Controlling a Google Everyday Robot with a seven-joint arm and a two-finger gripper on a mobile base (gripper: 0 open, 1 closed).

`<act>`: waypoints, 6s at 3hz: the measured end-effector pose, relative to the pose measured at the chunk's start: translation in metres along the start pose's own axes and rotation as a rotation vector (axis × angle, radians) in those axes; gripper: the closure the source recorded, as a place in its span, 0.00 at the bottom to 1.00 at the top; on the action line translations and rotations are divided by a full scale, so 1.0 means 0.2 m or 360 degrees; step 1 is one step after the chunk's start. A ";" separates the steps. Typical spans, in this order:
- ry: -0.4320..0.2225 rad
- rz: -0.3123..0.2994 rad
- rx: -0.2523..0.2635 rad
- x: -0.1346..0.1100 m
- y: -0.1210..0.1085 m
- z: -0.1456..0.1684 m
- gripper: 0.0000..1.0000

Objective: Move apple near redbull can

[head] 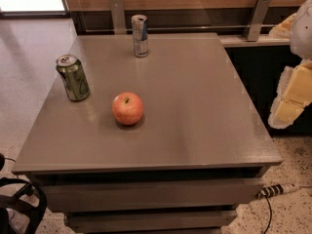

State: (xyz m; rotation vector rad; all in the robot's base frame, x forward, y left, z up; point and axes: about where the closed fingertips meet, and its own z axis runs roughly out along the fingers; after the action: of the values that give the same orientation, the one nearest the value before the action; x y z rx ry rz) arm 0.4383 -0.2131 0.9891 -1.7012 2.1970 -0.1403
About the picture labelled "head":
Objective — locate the left metal bracket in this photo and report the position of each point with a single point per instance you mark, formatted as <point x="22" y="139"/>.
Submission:
<point x="118" y="16"/>

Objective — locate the right metal bracket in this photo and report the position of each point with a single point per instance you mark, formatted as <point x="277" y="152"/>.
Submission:
<point x="253" y="29"/>

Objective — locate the silver blue redbull can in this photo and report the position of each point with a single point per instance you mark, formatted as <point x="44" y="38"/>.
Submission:
<point x="140" y="36"/>

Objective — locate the metal bracket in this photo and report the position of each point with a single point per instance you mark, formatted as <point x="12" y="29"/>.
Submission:
<point x="118" y="16"/>
<point x="253" y="29"/>

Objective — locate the red yellow apple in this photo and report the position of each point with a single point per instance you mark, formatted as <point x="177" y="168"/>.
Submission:
<point x="127" y="108"/>

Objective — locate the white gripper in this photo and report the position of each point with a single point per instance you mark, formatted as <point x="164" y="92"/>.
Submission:
<point x="302" y="33"/>

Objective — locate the black white striped cable plug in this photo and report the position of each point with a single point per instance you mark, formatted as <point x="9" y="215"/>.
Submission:
<point x="275" y="190"/>

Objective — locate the green soda can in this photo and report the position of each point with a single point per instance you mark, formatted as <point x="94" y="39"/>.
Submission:
<point x="72" y="74"/>

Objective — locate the grey lower drawer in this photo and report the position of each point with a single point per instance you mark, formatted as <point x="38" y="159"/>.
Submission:
<point x="114" y="223"/>

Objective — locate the grey drawer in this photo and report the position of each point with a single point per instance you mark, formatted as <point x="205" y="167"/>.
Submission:
<point x="114" y="223"/>
<point x="150" y="195"/>

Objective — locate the grey upper drawer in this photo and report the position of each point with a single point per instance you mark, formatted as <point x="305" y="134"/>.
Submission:
<point x="150" y="195"/>

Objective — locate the horizontal metal rail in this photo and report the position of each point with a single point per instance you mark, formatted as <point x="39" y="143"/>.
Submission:
<point x="232" y="29"/>

